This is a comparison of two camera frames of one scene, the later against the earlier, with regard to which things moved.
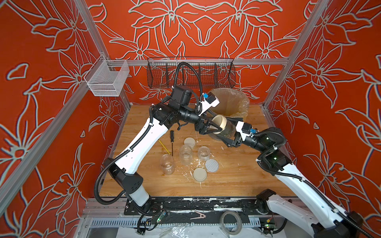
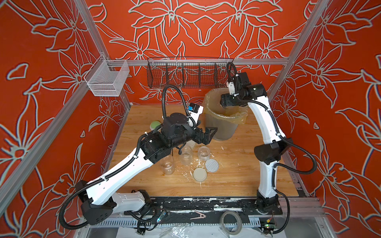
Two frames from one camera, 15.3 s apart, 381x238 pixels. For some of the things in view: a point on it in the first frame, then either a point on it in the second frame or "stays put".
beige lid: (199, 174) stays put
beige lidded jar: (204, 152) stays put
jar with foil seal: (167, 164) stays put
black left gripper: (204, 129) → (200, 139)
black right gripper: (240, 142) → (229, 99)
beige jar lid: (190, 141) stays put
